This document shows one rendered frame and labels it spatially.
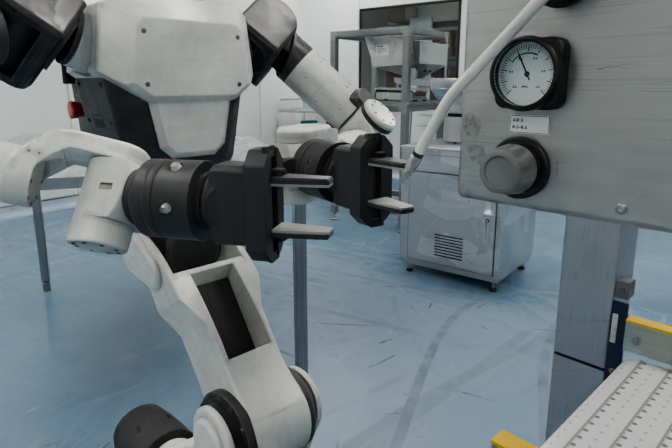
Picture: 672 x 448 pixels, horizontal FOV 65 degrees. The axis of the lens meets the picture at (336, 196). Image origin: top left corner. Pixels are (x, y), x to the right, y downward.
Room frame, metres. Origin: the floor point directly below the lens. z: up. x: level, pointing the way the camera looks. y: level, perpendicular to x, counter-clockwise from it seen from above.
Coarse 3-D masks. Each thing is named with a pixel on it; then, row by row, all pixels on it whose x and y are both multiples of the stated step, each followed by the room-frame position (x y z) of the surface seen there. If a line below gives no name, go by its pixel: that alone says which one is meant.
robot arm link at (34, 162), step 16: (32, 144) 0.56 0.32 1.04; (48, 144) 0.56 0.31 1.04; (64, 144) 0.57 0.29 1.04; (80, 144) 0.57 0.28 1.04; (96, 144) 0.58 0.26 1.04; (112, 144) 0.59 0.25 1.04; (128, 144) 0.60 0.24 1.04; (16, 160) 0.54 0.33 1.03; (32, 160) 0.55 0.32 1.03; (48, 160) 0.59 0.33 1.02; (64, 160) 0.59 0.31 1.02; (80, 160) 0.61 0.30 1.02; (144, 160) 0.60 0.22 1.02; (16, 176) 0.54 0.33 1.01; (32, 176) 0.55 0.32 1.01; (48, 176) 0.60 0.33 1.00; (16, 192) 0.54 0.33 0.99; (32, 192) 0.56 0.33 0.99
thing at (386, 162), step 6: (372, 156) 0.68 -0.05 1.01; (378, 156) 0.67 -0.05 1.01; (384, 156) 0.67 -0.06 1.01; (372, 162) 0.66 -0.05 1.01; (378, 162) 0.66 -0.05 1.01; (384, 162) 0.65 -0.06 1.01; (390, 162) 0.64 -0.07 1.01; (396, 162) 0.64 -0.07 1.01; (402, 162) 0.63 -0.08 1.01; (390, 168) 0.64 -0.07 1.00; (396, 168) 0.63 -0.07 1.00; (402, 168) 0.63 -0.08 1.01
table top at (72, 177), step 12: (240, 132) 2.83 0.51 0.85; (240, 144) 2.26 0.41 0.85; (252, 144) 2.26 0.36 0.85; (264, 144) 2.26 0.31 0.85; (240, 156) 1.88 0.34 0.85; (72, 168) 1.61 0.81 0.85; (84, 168) 1.61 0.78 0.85; (48, 180) 1.44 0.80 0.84; (60, 180) 1.45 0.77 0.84; (72, 180) 1.46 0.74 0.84
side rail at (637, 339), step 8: (632, 328) 0.50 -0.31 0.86; (640, 328) 0.50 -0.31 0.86; (648, 328) 0.49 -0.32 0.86; (624, 336) 0.51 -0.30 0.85; (632, 336) 0.50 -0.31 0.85; (640, 336) 0.50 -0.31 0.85; (648, 336) 0.49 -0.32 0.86; (656, 336) 0.49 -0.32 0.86; (664, 336) 0.48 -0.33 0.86; (624, 344) 0.51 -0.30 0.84; (632, 344) 0.50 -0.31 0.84; (640, 344) 0.50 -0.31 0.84; (648, 344) 0.49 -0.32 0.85; (656, 344) 0.49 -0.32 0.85; (664, 344) 0.48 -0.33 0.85; (640, 352) 0.50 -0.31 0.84; (648, 352) 0.49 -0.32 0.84; (656, 352) 0.48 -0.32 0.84; (664, 352) 0.48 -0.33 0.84; (664, 360) 0.48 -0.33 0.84
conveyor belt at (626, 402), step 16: (624, 368) 0.48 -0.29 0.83; (640, 368) 0.48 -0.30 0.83; (656, 368) 0.48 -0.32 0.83; (608, 384) 0.45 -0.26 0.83; (624, 384) 0.45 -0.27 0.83; (640, 384) 0.45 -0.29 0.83; (656, 384) 0.45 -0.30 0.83; (592, 400) 0.43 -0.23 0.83; (608, 400) 0.42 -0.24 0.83; (624, 400) 0.42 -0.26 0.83; (640, 400) 0.42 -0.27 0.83; (656, 400) 0.42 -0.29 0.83; (576, 416) 0.40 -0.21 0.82; (592, 416) 0.40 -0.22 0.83; (608, 416) 0.40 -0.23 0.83; (624, 416) 0.40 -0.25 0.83; (640, 416) 0.40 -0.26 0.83; (656, 416) 0.40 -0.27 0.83; (560, 432) 0.38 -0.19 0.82; (576, 432) 0.38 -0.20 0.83; (592, 432) 0.38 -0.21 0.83; (608, 432) 0.38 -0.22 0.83; (624, 432) 0.38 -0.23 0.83; (640, 432) 0.38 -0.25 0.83; (656, 432) 0.38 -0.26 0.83
